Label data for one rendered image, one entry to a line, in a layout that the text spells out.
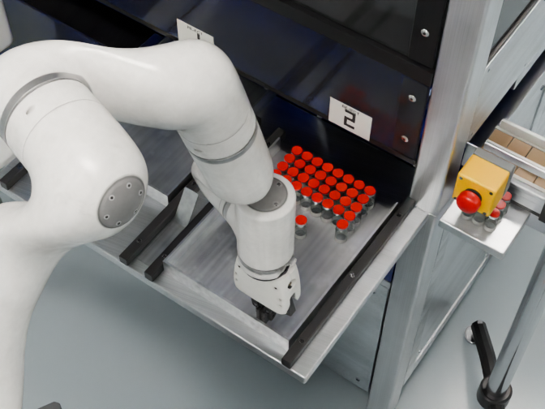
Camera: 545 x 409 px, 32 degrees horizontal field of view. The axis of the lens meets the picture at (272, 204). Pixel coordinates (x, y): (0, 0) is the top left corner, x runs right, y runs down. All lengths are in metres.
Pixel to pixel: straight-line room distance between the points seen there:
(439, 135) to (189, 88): 0.68
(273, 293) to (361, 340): 0.81
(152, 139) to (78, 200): 0.94
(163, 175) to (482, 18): 0.69
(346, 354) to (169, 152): 0.77
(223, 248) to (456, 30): 0.56
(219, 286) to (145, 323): 1.01
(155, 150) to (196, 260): 0.26
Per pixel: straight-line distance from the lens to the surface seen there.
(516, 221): 1.78
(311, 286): 1.65
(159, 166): 1.81
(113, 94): 1.03
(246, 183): 1.18
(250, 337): 1.60
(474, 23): 1.42
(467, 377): 2.61
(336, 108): 1.70
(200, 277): 1.66
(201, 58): 1.02
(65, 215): 0.93
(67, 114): 0.95
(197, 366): 2.57
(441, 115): 1.57
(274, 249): 1.35
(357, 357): 2.33
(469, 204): 1.63
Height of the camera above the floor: 2.28
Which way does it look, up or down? 53 degrees down
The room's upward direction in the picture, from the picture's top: 1 degrees clockwise
